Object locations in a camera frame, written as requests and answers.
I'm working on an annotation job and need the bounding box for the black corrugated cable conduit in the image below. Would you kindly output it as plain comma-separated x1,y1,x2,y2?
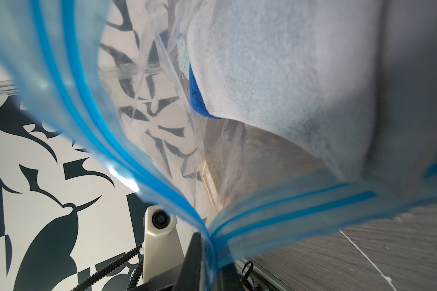
70,243,144,291

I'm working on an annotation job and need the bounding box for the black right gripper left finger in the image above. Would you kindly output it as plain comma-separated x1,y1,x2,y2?
173,233,203,291

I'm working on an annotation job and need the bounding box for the grey towel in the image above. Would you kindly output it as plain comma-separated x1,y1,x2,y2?
188,1,437,182

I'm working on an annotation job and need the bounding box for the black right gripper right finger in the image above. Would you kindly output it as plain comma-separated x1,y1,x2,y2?
214,263,244,291

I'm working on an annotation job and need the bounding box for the blue towel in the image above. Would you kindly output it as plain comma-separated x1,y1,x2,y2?
189,65,219,120

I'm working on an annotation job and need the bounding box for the clear vacuum bag blue zip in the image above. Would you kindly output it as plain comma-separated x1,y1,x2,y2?
0,1,437,291

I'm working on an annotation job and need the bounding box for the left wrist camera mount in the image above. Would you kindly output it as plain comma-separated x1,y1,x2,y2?
143,206,185,283

